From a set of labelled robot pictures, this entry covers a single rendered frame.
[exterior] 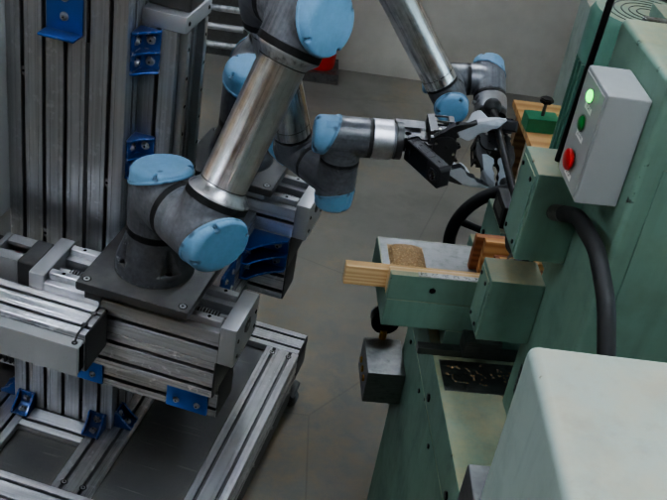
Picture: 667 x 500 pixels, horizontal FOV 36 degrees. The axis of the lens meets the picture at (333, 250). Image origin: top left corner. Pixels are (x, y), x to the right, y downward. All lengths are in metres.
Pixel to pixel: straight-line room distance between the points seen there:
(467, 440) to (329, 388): 1.30
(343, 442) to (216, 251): 1.21
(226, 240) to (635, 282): 0.69
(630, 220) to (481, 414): 0.55
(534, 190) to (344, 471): 1.44
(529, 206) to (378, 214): 2.36
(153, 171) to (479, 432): 0.73
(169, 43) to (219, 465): 0.99
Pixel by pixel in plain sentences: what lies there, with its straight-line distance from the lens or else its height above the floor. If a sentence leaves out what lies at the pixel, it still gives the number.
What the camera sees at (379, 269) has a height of 0.94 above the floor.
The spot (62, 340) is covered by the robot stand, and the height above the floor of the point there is 0.73.
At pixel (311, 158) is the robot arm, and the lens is 2.01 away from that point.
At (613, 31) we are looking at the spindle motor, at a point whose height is 1.45.
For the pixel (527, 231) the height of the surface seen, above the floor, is 1.20.
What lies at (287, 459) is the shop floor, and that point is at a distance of 2.81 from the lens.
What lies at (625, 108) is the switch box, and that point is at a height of 1.47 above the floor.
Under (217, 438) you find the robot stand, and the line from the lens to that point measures 2.52.
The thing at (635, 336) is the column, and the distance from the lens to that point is 1.55.
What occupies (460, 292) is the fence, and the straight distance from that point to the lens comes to 1.89.
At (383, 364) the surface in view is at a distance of 2.18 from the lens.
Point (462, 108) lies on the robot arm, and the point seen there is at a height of 1.04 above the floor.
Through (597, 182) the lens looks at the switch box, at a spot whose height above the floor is 1.36.
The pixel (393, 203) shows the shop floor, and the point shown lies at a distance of 3.97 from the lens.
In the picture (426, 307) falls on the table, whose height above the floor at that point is 0.89.
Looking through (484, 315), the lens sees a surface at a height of 1.01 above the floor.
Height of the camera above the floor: 1.98
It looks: 33 degrees down
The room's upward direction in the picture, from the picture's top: 10 degrees clockwise
